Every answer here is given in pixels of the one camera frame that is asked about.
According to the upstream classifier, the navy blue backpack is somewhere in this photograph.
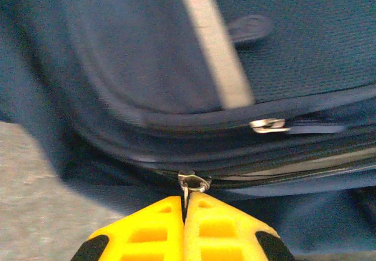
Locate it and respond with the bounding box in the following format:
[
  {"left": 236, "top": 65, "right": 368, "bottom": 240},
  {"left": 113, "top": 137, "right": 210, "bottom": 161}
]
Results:
[{"left": 0, "top": 0, "right": 376, "bottom": 259}]

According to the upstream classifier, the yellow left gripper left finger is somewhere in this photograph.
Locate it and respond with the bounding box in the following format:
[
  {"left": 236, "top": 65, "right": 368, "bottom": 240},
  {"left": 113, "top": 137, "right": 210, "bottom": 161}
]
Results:
[{"left": 70, "top": 195, "right": 186, "bottom": 261}]

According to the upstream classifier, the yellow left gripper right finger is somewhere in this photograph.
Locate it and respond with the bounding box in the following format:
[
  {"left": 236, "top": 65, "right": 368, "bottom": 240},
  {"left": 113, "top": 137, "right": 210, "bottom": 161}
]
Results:
[{"left": 183, "top": 190, "right": 294, "bottom": 261}]

